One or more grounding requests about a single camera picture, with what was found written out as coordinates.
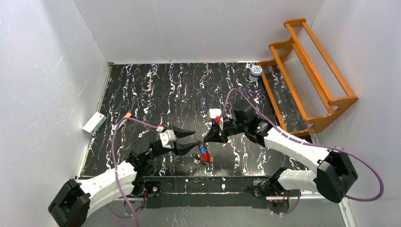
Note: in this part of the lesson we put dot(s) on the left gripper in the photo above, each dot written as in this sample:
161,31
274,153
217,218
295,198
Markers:
175,145

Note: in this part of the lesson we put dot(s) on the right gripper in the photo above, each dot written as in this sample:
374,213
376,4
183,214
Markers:
222,131

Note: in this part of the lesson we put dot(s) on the keyring with coloured tags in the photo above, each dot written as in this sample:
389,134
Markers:
203,156

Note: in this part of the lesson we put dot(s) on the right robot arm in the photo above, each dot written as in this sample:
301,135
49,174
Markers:
329,172

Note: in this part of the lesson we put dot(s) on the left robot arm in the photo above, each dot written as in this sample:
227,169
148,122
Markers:
78,199

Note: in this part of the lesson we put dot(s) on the orange white marker tube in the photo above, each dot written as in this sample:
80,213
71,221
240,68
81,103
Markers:
122,121

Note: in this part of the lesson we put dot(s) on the small white blue jar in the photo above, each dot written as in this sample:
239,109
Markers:
255,73

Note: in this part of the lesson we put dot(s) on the white cardboard box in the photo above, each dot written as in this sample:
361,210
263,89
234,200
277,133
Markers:
94,123

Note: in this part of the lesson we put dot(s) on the orange wooden rack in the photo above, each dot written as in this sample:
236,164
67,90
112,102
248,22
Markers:
305,88

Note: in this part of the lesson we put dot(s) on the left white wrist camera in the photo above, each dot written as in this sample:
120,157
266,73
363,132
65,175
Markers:
167,136

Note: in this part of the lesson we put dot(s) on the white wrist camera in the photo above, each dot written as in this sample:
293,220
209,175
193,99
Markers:
167,136
215,114

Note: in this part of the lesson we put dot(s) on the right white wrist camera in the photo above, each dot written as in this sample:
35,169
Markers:
215,114

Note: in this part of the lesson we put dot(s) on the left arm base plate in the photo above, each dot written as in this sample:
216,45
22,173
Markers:
147,189

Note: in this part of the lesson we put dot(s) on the aluminium rail frame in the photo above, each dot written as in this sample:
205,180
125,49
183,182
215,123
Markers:
178,191

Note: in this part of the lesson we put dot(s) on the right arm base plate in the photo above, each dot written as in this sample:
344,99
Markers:
263,188

